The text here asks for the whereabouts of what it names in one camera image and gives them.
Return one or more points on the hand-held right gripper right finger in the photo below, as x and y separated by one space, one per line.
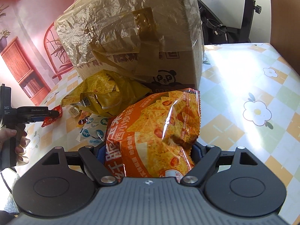
204 161

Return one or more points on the black exercise bike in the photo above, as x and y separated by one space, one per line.
229 11

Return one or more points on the small white candy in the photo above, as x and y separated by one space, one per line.
74 111

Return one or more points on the brown wooden panel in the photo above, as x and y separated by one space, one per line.
284 16

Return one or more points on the checkered floral tablecloth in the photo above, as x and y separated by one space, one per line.
246 98

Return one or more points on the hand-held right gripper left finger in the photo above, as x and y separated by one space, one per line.
93 164

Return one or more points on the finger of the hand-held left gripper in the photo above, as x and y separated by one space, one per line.
41 116

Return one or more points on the small red snack packet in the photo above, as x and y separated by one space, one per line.
52 117

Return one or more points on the printed room backdrop cloth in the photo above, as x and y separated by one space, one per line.
25 39

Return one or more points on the small brown candy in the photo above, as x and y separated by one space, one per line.
83 121

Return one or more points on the yellow snack bag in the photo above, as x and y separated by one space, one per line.
103 96

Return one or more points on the white blue snack packet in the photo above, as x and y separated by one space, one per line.
93 129

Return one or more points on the person's left hand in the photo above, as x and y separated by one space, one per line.
22 145

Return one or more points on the orange cracker snack bag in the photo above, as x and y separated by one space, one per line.
159 133

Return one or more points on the cardboard box with plastic liner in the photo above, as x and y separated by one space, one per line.
138 32

